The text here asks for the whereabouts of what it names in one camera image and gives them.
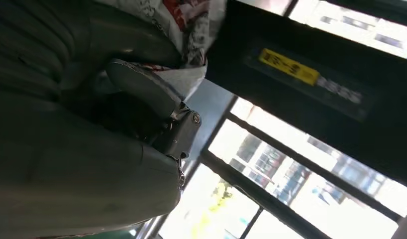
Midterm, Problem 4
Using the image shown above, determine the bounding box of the black scanner machine column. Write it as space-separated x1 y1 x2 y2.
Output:
205 0 407 191

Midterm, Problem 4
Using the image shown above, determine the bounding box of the dark window frame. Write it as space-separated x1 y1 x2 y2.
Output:
134 0 407 239

